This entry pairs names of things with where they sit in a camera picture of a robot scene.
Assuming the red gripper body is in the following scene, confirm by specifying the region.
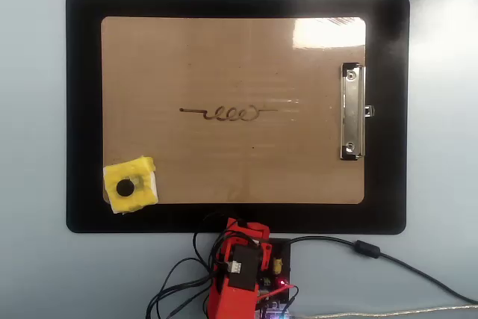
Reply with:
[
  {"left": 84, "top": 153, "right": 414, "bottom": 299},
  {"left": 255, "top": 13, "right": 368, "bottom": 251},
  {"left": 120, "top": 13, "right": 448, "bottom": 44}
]
[{"left": 220, "top": 235, "right": 262, "bottom": 252}]

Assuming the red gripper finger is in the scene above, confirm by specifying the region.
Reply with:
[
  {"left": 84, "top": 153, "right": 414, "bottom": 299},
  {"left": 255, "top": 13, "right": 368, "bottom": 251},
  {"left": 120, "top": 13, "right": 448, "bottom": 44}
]
[
  {"left": 246, "top": 222, "right": 275, "bottom": 273},
  {"left": 226, "top": 217, "right": 248, "bottom": 240}
]

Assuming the yellow sponge with black knob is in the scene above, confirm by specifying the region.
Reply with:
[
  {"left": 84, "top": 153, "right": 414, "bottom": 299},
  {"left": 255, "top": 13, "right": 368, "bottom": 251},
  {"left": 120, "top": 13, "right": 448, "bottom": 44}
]
[{"left": 102, "top": 155, "right": 160, "bottom": 216}]

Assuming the black base with controller board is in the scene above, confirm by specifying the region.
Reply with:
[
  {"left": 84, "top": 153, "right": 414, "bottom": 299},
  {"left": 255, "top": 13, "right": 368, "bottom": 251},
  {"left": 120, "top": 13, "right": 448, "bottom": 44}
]
[{"left": 256, "top": 238, "right": 297, "bottom": 319}]

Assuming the brown clipboard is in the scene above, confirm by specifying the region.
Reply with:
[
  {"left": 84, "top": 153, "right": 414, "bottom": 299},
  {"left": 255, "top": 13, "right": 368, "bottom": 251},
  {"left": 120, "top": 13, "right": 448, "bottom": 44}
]
[{"left": 100, "top": 16, "right": 367, "bottom": 205}]

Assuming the silver metal clipboard clip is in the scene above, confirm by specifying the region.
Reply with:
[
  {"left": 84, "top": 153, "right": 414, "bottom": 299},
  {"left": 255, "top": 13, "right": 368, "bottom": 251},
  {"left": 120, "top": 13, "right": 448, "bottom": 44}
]
[{"left": 338, "top": 61, "right": 376, "bottom": 161}]

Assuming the black mat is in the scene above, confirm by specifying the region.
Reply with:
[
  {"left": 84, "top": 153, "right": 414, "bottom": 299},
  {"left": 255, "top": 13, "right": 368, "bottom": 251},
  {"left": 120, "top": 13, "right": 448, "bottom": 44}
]
[{"left": 65, "top": 0, "right": 411, "bottom": 235}]

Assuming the red wire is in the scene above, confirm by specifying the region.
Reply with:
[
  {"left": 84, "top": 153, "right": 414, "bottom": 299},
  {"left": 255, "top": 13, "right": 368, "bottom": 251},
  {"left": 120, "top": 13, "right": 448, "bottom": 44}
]
[{"left": 260, "top": 283, "right": 299, "bottom": 312}]

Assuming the black power cable with ferrite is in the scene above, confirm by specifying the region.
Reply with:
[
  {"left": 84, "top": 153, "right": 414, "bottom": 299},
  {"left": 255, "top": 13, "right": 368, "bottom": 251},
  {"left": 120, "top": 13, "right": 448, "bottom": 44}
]
[{"left": 289, "top": 235, "right": 478, "bottom": 305}]

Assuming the silver USB cable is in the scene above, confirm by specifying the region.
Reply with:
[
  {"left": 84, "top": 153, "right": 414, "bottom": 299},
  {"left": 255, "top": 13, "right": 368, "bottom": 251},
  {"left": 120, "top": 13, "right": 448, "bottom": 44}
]
[{"left": 291, "top": 306, "right": 478, "bottom": 319}]

